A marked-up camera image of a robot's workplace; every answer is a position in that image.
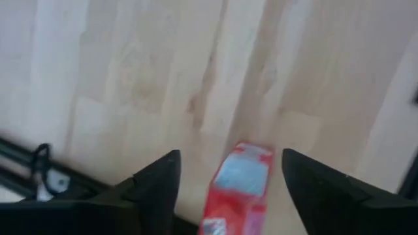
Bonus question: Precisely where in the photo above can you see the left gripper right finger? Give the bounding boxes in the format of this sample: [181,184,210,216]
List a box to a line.
[281,148,402,235]

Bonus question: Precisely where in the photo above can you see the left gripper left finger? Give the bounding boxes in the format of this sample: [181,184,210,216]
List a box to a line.
[91,149,182,235]

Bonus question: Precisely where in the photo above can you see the small red cereal box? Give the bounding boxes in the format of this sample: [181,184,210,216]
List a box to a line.
[197,140,274,235]

